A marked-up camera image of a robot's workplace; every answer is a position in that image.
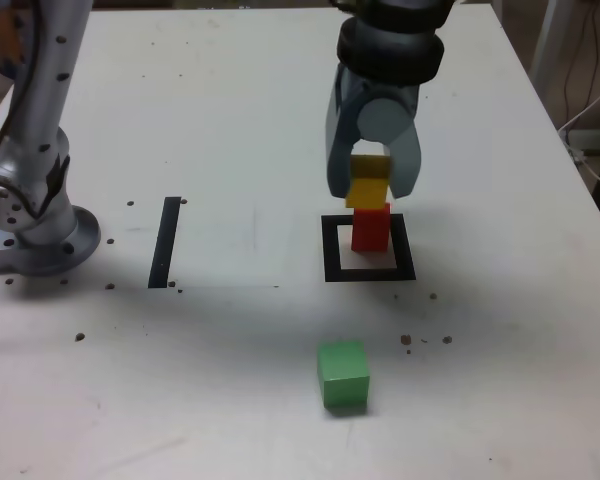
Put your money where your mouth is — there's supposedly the black tape square outline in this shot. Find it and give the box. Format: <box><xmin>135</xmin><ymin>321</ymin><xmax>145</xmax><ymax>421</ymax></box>
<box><xmin>320</xmin><ymin>213</ymin><xmax>417</xmax><ymax>283</ymax></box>

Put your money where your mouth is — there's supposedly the red cube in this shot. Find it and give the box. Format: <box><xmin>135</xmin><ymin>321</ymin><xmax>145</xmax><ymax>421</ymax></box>
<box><xmin>350</xmin><ymin>202</ymin><xmax>392</xmax><ymax>254</ymax></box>

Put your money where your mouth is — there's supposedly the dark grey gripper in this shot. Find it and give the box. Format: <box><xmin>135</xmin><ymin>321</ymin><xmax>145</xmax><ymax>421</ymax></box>
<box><xmin>324</xmin><ymin>63</ymin><xmax>425</xmax><ymax>201</ymax></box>

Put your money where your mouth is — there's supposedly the white post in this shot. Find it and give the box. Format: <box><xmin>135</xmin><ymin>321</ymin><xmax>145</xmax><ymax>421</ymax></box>
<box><xmin>529</xmin><ymin>0</ymin><xmax>581</xmax><ymax>89</ymax></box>

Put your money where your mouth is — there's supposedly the black hanging cable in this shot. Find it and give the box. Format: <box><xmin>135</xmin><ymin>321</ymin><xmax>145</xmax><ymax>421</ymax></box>
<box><xmin>562</xmin><ymin>0</ymin><xmax>600</xmax><ymax>126</ymax></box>

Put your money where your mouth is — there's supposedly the black tape strip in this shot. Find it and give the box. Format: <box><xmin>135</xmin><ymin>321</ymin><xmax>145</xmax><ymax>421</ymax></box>
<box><xmin>147</xmin><ymin>196</ymin><xmax>182</xmax><ymax>290</ymax></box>

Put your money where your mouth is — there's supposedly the yellow cube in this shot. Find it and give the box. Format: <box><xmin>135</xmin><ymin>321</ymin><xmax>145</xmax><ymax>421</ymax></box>
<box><xmin>344</xmin><ymin>153</ymin><xmax>394</xmax><ymax>210</ymax></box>

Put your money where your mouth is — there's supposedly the white cable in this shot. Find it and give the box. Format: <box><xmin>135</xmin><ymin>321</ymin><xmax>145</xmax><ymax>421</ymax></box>
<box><xmin>557</xmin><ymin>74</ymin><xmax>600</xmax><ymax>189</ymax></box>

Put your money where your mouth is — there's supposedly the green cube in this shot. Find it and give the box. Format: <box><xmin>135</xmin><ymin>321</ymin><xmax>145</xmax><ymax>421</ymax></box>
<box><xmin>316</xmin><ymin>340</ymin><xmax>371</xmax><ymax>412</ymax></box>

